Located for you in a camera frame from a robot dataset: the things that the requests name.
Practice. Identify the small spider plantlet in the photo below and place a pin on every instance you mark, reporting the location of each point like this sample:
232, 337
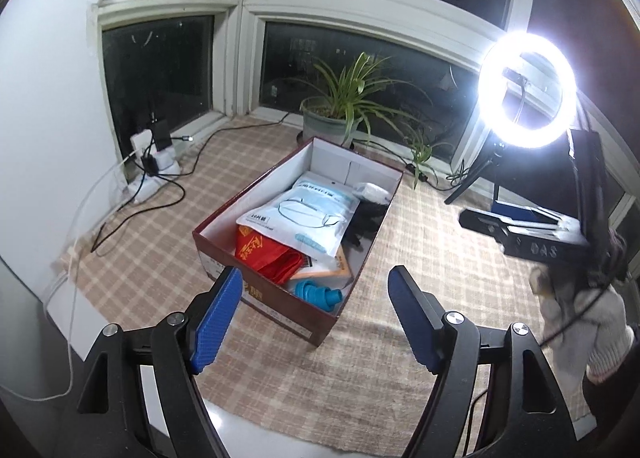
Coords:
422, 153

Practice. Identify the face mask packet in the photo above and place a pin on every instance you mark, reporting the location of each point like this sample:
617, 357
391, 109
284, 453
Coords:
305, 213

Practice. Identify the small black plug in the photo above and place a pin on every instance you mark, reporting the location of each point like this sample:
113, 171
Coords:
150, 163

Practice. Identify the black charger block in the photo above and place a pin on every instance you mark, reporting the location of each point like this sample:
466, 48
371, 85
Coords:
161, 135

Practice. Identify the black tripod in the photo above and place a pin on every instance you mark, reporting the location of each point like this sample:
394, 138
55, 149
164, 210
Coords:
470, 178

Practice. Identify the white window frame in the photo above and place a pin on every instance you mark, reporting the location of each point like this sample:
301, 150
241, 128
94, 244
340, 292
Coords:
240, 38

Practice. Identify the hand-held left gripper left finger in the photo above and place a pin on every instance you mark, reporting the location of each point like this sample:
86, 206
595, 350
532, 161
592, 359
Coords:
215, 323

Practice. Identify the black glove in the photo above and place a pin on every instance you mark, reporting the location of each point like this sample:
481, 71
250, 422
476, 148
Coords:
365, 223

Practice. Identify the white power strip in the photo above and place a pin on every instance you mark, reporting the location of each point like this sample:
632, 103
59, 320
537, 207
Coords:
150, 183

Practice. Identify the beige checked tablecloth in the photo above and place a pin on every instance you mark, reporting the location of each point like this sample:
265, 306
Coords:
150, 268

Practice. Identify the orange tissue packet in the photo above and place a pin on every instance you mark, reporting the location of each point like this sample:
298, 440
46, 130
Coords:
335, 265

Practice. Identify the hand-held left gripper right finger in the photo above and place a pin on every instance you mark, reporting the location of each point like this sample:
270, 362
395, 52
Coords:
415, 323

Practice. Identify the person's right hand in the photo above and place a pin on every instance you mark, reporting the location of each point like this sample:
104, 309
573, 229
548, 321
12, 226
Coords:
590, 328

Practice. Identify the red-brown cardboard box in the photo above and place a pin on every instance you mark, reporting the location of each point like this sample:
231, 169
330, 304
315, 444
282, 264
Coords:
280, 308

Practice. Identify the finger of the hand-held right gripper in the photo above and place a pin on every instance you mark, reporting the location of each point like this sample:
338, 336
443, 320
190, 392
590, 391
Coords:
520, 212
487, 224

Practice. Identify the red fabric pouch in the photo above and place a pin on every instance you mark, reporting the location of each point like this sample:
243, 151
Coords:
260, 253

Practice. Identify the small white pouch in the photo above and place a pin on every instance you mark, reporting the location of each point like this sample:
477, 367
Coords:
372, 191

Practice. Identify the person's right forearm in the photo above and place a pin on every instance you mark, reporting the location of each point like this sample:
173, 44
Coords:
607, 405

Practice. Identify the potted spider plant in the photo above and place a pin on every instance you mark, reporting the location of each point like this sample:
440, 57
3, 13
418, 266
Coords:
325, 120

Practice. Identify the blue collapsible funnel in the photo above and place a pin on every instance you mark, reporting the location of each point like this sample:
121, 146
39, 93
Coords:
315, 295

